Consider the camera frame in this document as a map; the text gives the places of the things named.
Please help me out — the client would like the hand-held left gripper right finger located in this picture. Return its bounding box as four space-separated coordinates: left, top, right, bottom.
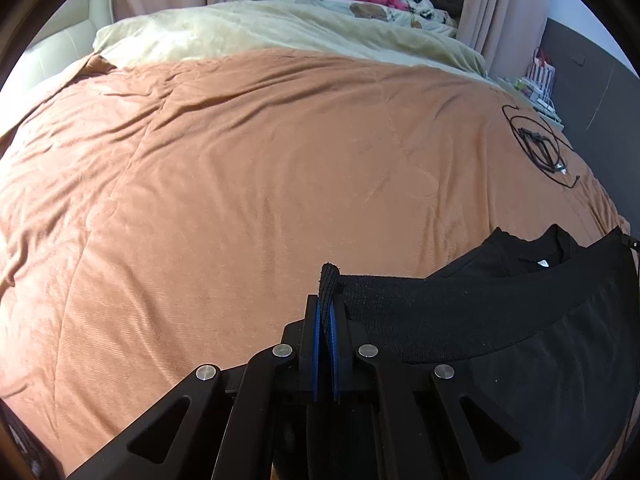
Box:
327 302 550 480

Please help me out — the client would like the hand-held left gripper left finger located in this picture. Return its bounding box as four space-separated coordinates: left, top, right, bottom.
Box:
65 295 321 480

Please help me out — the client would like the black t-shirt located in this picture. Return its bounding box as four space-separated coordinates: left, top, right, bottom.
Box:
280 225 640 480

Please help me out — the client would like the striped gift bag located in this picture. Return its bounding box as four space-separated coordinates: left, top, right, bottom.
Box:
529 47 556 96

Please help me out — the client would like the orange-brown blanket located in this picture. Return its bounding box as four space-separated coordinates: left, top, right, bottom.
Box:
0 49 630 480

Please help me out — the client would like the beige blanket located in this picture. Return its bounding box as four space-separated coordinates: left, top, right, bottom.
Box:
94 0 488 81

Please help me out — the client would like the bear printed bedsheet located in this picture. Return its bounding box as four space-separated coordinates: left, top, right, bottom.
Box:
310 0 458 31

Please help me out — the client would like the cream padded headboard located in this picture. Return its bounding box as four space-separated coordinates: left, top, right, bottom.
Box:
20 0 113 96

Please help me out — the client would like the coiled black cable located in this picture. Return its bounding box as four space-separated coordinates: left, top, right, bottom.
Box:
502 105 581 188

